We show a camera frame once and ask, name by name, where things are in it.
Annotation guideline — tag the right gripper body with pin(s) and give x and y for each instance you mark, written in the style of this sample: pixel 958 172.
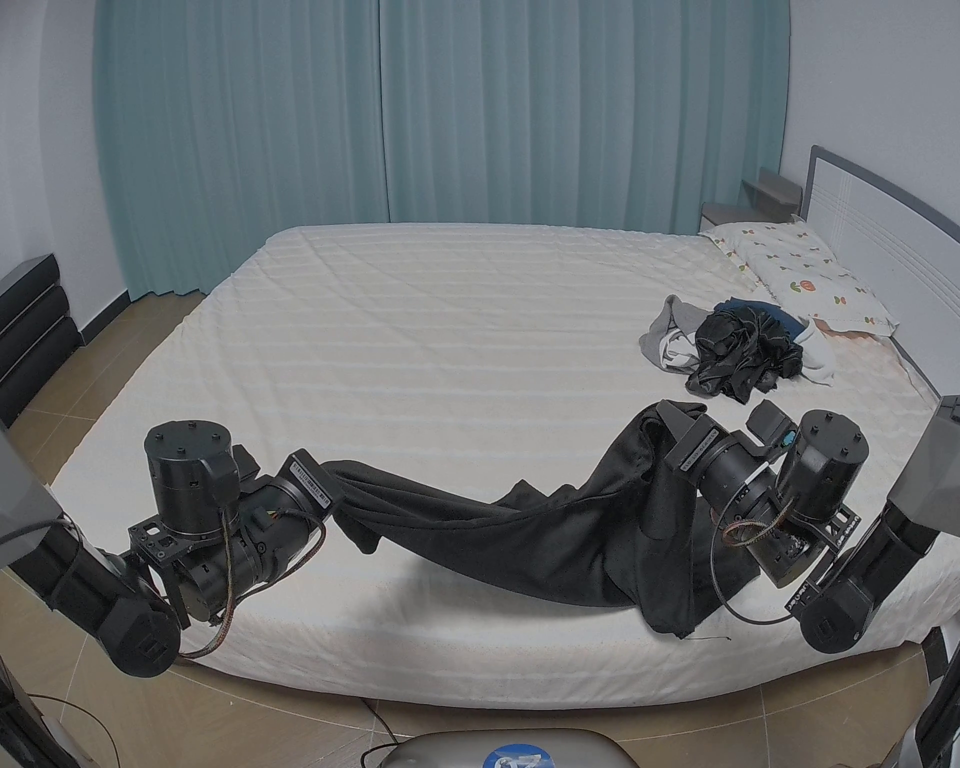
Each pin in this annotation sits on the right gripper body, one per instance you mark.
pixel 731 472

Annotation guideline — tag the black chest of drawers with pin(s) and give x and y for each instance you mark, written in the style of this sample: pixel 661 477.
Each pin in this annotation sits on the black chest of drawers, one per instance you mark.
pixel 30 322

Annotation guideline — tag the blue-green curtain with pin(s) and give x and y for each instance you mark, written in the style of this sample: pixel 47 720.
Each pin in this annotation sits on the blue-green curtain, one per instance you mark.
pixel 585 112
pixel 225 112

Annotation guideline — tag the black T-shirt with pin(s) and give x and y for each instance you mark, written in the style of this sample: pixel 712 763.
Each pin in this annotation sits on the black T-shirt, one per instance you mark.
pixel 525 540

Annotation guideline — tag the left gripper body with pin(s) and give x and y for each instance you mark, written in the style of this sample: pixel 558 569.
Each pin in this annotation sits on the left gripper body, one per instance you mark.
pixel 281 517

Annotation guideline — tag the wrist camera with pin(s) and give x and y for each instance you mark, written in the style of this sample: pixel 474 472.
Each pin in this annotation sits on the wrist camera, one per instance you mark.
pixel 769 424
pixel 246 469

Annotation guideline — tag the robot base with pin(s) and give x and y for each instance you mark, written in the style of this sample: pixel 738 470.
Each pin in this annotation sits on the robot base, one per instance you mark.
pixel 450 754

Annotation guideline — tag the grey bedside table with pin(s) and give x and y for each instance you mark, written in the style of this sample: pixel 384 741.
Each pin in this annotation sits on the grey bedside table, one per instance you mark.
pixel 772 187

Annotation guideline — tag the white printed pillow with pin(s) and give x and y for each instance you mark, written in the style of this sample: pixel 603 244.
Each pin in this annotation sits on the white printed pillow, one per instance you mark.
pixel 810 270

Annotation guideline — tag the bed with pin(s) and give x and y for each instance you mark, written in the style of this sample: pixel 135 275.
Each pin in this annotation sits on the bed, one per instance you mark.
pixel 450 337

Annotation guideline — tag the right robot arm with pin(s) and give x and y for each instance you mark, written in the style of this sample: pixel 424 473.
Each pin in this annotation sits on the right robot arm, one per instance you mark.
pixel 825 465

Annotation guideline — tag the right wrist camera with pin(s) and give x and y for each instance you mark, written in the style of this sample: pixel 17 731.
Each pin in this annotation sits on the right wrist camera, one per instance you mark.
pixel 769 424

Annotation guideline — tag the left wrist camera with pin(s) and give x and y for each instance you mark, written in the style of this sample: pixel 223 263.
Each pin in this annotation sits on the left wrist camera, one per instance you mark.
pixel 246 469

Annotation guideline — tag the pile of clothes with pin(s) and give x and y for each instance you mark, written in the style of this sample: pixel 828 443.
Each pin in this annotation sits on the pile of clothes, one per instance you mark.
pixel 739 352

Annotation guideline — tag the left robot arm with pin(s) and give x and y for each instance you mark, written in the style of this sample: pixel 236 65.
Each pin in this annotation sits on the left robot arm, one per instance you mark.
pixel 187 465

